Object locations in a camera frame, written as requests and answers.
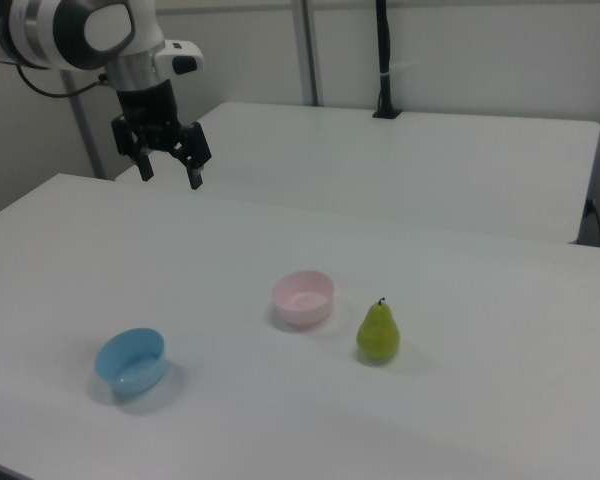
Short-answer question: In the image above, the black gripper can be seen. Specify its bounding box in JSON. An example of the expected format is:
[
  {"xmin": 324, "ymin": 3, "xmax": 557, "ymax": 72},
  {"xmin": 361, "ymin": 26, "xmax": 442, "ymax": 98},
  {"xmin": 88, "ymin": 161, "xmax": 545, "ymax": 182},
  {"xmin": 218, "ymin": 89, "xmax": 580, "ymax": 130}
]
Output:
[{"xmin": 111, "ymin": 79, "xmax": 214, "ymax": 191}]

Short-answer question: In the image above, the green pear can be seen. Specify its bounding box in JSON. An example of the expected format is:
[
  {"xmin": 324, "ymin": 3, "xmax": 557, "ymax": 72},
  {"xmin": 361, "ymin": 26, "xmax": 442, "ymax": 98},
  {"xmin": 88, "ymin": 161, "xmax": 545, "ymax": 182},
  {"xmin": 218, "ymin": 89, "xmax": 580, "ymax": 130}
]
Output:
[{"xmin": 355, "ymin": 297, "xmax": 402, "ymax": 365}]

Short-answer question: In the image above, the pink plastic bowl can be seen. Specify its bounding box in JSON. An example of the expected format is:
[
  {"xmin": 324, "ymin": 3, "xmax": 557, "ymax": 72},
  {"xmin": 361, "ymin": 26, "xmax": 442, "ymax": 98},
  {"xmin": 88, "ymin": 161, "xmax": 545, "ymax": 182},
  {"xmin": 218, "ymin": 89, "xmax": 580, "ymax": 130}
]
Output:
[{"xmin": 272, "ymin": 270, "xmax": 336, "ymax": 330}]

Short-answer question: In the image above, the blue plastic bowl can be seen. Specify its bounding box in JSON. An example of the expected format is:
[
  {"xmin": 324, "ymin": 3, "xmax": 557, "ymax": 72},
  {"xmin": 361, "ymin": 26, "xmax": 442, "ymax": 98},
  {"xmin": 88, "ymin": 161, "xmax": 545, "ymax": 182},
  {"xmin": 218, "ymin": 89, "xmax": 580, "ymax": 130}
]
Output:
[{"xmin": 94, "ymin": 327, "xmax": 167, "ymax": 398}]

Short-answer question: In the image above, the grey partition post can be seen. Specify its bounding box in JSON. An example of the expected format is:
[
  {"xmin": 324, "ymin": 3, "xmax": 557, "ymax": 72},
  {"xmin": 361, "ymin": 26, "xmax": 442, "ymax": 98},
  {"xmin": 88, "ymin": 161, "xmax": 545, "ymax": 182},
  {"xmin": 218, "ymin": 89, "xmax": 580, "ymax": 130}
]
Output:
[
  {"xmin": 65, "ymin": 69, "xmax": 107, "ymax": 180},
  {"xmin": 290, "ymin": 0, "xmax": 327, "ymax": 107}
]

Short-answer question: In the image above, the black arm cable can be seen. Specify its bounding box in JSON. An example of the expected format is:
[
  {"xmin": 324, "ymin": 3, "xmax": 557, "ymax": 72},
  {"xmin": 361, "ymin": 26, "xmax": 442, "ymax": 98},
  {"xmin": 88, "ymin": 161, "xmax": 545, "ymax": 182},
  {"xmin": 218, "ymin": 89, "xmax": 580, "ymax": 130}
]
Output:
[{"xmin": 15, "ymin": 64, "xmax": 112, "ymax": 98}]

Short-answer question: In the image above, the black camera pole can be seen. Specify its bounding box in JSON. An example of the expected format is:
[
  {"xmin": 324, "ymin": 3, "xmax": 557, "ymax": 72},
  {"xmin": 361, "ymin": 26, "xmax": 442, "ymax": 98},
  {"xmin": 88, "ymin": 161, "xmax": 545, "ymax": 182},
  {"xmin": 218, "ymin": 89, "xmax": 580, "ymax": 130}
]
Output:
[{"xmin": 371, "ymin": 0, "xmax": 403, "ymax": 120}]

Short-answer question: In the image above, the black wall cable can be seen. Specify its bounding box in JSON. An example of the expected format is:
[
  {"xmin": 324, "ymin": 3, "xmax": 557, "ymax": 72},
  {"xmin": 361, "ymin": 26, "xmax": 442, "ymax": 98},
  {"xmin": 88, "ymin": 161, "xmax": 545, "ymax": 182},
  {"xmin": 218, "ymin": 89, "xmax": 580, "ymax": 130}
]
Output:
[{"xmin": 584, "ymin": 197, "xmax": 600, "ymax": 247}]

